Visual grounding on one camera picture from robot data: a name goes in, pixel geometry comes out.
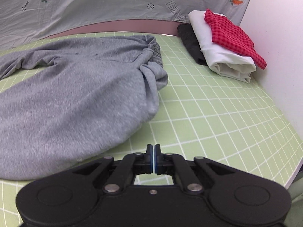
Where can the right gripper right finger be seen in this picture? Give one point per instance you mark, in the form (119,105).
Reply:
(163,162)

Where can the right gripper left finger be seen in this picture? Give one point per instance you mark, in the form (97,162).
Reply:
(144,161)

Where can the folded white cloth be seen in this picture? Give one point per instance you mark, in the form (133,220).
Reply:
(220,60)

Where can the folded black cloth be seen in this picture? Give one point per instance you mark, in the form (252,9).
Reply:
(190,42)

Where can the red checkered folded cloth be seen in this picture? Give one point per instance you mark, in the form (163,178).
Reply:
(232,37)

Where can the grey carrot print sheet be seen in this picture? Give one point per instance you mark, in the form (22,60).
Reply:
(23,21)

